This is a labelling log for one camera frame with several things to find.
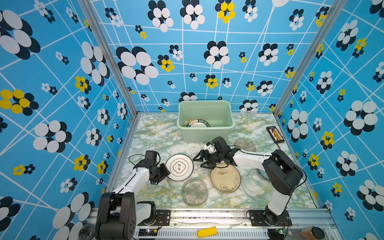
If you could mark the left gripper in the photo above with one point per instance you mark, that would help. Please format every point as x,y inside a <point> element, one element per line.
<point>165,172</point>

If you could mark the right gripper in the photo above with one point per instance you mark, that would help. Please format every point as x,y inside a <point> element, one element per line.
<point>203,153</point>

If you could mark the small white green-rimmed plate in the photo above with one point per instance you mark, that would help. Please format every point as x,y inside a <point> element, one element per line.
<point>180,167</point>

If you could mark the beige ceramic plate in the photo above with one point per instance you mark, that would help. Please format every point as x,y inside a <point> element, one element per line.
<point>225,178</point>

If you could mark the white teal lettered plate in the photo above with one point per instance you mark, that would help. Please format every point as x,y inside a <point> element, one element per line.
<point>197,123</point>

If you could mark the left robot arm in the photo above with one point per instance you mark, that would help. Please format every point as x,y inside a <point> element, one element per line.
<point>119,213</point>

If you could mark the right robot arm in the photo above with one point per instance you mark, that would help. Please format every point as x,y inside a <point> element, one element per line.
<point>283,173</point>

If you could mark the mint green plastic bin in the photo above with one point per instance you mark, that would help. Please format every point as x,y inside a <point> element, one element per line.
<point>217,113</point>

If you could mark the clear glass plate front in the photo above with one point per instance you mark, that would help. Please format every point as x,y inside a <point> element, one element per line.
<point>195,192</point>

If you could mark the clear glass plate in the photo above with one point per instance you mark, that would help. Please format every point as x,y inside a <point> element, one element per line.
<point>195,192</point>
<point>245,145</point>
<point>254,185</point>

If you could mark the clear glass plate back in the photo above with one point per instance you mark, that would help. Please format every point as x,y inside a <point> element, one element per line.
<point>245,145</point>

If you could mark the clear glass plate right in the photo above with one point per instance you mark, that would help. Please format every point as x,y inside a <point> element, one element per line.
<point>254,185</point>

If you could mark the yellow plastic block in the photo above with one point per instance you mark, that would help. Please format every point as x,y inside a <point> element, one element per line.
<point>208,232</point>

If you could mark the brown jar black lid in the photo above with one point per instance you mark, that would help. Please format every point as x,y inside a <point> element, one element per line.
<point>312,233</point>

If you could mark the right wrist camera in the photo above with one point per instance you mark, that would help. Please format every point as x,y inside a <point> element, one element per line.
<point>209,147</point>

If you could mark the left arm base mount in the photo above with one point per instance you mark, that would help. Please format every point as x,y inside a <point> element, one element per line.
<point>162,218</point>

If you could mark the aluminium front rail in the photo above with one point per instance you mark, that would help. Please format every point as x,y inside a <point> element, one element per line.
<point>236,224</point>

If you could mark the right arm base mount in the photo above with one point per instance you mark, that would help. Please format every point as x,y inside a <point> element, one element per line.
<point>266,218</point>

